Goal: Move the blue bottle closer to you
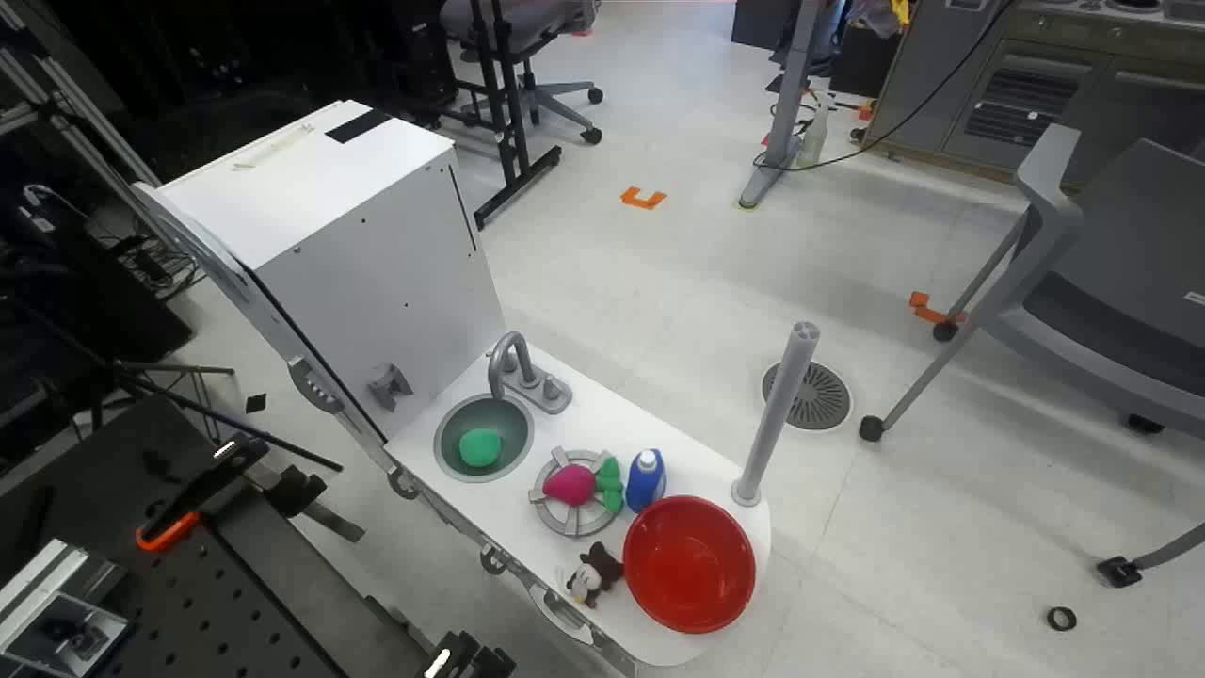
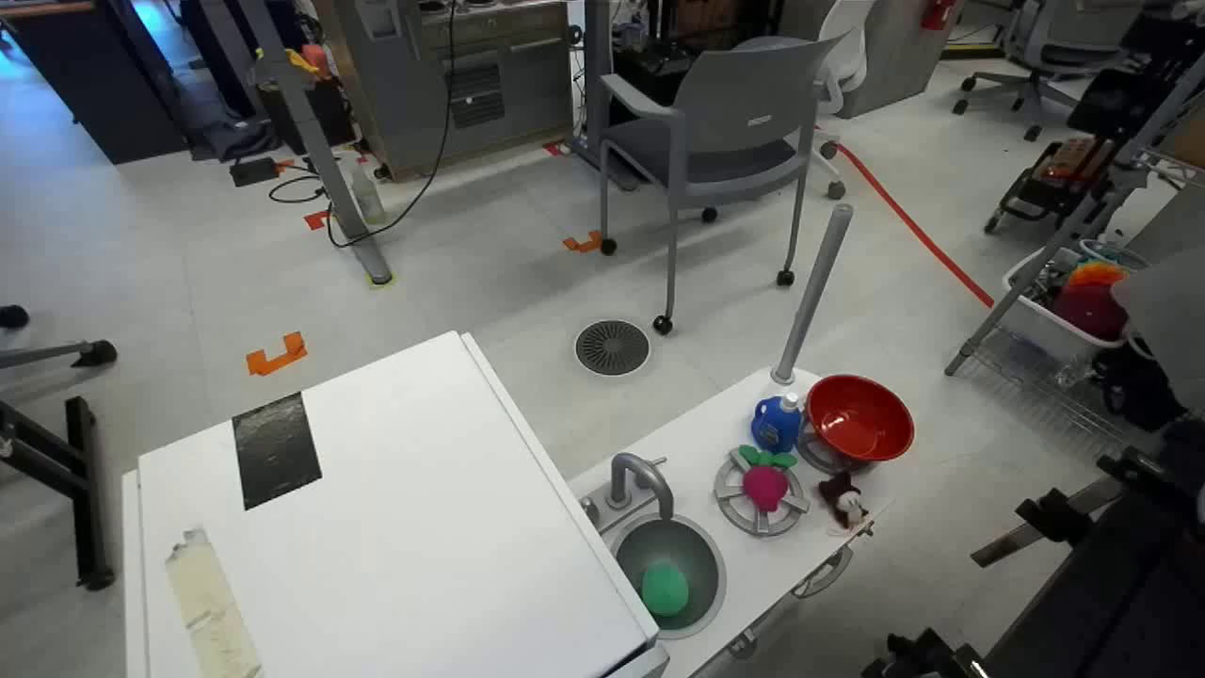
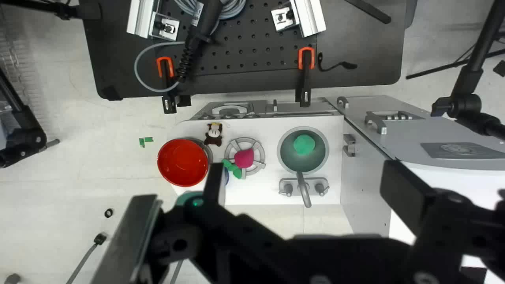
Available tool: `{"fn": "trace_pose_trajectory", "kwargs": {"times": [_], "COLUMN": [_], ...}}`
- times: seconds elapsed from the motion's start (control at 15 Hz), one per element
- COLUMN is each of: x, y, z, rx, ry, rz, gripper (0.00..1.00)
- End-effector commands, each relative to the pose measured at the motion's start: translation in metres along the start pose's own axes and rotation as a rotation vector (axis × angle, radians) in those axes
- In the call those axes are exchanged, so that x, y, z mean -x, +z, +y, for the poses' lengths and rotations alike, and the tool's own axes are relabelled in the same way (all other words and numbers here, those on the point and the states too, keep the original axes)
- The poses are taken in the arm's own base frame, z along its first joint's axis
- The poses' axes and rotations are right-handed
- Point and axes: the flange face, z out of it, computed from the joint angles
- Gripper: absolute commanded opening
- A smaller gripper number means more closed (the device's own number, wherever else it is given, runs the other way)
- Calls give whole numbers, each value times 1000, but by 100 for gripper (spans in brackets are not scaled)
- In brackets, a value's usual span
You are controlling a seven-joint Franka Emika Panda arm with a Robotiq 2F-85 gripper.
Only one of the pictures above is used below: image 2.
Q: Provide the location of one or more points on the blue bottle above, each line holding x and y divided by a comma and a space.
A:
776, 422

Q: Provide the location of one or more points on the round floor drain cover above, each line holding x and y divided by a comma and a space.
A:
610, 347

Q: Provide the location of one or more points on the grey toy faucet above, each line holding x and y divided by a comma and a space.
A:
630, 488

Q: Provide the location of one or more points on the grey upright pole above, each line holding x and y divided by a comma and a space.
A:
815, 292

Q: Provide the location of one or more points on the pink toy fruit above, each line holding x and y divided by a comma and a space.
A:
764, 488

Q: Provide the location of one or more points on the round toy sink basin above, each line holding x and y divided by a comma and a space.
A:
689, 552

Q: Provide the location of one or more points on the white toy kitchen counter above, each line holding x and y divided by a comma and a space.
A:
742, 565

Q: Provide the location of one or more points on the green toy in sink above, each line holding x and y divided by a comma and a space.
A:
664, 591

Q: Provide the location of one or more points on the grey office chair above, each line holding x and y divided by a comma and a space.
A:
739, 126

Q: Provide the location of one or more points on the red bowl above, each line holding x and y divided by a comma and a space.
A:
860, 420

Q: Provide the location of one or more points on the small brown toy figure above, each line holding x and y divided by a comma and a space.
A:
843, 498

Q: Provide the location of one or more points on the grey metal cabinet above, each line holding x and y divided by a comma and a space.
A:
442, 82

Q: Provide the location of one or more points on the white bin with toys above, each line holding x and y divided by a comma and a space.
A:
1072, 311

